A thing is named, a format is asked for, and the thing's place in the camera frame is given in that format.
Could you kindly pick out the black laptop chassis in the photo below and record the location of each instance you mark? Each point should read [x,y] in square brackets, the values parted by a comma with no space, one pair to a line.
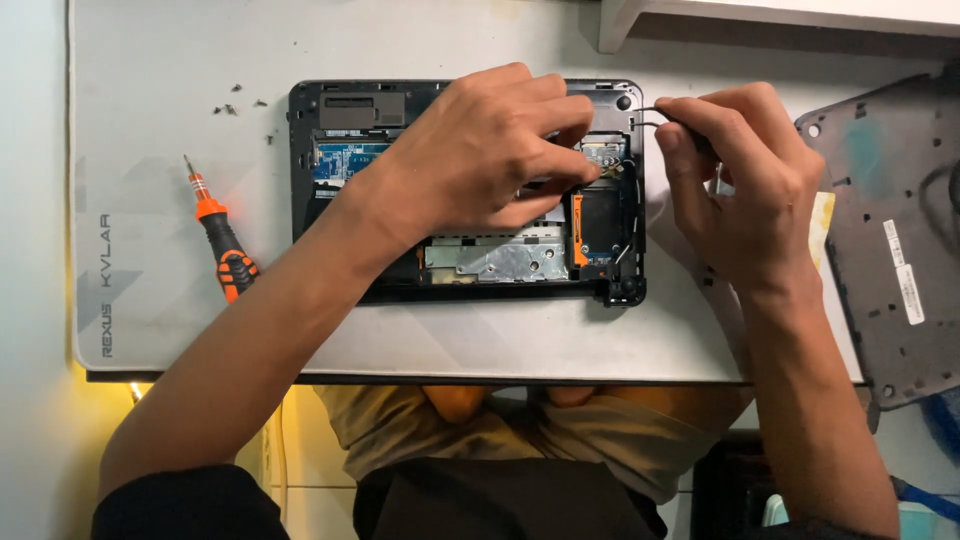
[352,187]

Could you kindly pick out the khaki shorts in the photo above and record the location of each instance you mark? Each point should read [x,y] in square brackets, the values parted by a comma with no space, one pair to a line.
[450,442]

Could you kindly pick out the light teal plastic container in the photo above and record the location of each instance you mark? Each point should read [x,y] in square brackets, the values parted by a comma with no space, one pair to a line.
[922,525]

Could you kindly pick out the person's right hand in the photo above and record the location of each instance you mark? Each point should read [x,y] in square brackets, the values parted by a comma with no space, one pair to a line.
[750,195]

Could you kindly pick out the grey desk mat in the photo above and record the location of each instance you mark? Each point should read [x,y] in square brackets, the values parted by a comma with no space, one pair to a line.
[165,187]

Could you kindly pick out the black shirt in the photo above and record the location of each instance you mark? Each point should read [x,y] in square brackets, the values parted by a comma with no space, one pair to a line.
[510,502]

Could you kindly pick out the person's left hand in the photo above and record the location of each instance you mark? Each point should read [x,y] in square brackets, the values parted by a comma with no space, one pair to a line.
[472,157]

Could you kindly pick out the grey laptop bottom cover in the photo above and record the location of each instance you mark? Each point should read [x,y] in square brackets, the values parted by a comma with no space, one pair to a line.
[892,225]

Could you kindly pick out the yellow paper sheet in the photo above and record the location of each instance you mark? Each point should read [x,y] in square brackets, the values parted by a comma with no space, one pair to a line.
[822,225]

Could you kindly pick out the orange black screwdriver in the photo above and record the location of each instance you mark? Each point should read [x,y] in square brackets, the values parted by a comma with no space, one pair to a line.
[225,251]

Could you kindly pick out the white shelf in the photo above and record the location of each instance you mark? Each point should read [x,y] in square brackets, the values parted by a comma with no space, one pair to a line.
[750,9]

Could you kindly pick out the black metal tweezers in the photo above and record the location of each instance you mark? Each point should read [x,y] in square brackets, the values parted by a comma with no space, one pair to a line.
[646,110]

